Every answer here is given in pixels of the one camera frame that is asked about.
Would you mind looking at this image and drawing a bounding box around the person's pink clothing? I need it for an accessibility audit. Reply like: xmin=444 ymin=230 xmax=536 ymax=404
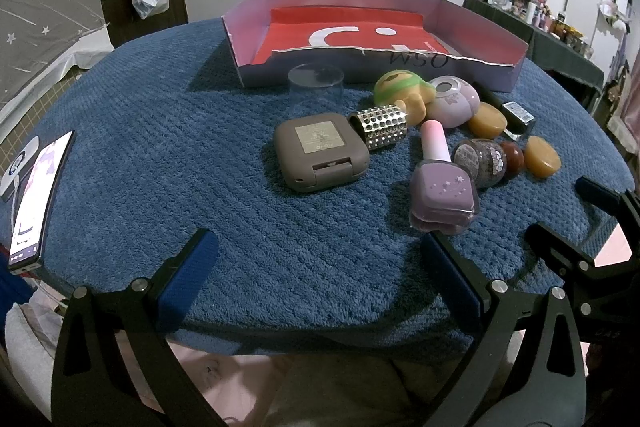
xmin=115 ymin=339 xmax=476 ymax=427

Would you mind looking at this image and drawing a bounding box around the white quilted cloth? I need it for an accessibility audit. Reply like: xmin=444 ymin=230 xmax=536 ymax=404
xmin=0 ymin=292 xmax=66 ymax=427

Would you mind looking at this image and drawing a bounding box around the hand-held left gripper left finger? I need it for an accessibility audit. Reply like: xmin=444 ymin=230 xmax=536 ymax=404
xmin=50 ymin=228 xmax=221 ymax=427

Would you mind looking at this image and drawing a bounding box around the purple round case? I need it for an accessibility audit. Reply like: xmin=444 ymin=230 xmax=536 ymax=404
xmin=425 ymin=76 xmax=482 ymax=128

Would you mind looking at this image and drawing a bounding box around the dark cloth covered table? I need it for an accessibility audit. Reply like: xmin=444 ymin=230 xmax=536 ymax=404
xmin=462 ymin=0 xmax=606 ymax=98

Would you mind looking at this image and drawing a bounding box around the smartphone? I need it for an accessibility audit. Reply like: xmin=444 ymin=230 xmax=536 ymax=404
xmin=7 ymin=129 xmax=77 ymax=275

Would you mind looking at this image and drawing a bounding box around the white hanging pouch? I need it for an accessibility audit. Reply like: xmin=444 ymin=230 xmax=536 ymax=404
xmin=600 ymin=0 xmax=631 ymax=32

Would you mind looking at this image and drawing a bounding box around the row of cosmetic bottles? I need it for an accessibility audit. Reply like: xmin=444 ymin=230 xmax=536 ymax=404
xmin=482 ymin=0 xmax=596 ymax=58

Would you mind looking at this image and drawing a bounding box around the purple nail polish bottle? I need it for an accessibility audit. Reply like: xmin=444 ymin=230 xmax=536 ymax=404
xmin=407 ymin=119 xmax=482 ymax=235

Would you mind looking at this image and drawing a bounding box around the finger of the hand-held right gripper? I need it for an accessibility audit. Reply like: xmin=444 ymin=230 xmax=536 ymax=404
xmin=525 ymin=222 xmax=640 ymax=308
xmin=575 ymin=177 xmax=640 ymax=258

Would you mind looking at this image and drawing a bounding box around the amber round soap disc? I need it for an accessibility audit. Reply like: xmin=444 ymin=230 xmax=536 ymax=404
xmin=522 ymin=135 xmax=562 ymax=180
xmin=467 ymin=102 xmax=508 ymax=139

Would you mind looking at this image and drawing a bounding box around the pink curtain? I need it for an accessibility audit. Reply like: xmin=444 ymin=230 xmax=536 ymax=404
xmin=607 ymin=57 xmax=640 ymax=148

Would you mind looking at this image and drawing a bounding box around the blue fleece blanket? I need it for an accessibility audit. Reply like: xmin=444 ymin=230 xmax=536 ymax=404
xmin=15 ymin=17 xmax=636 ymax=355

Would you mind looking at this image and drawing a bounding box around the pink cardboard box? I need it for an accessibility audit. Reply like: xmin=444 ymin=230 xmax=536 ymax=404
xmin=221 ymin=0 xmax=530 ymax=92

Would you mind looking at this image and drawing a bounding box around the white charger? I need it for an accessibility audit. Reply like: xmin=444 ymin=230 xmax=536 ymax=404
xmin=0 ymin=137 xmax=41 ymax=202

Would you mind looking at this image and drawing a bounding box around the glitter bottle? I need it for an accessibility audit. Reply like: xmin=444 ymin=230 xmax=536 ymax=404
xmin=452 ymin=138 xmax=526 ymax=188

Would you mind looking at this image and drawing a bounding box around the studded silver metal cylinder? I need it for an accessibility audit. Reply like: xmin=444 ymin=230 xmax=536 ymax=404
xmin=348 ymin=103 xmax=408 ymax=152

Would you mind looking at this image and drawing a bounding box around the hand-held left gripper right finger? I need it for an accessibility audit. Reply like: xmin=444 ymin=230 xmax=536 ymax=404
xmin=420 ymin=231 xmax=588 ymax=427

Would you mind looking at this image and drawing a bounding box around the black nail polish bottle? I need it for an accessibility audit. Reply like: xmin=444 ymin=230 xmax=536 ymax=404
xmin=472 ymin=79 xmax=537 ymax=138

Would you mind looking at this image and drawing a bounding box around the green hooded capybara figure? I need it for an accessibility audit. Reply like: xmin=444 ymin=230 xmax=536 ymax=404
xmin=374 ymin=71 xmax=436 ymax=128

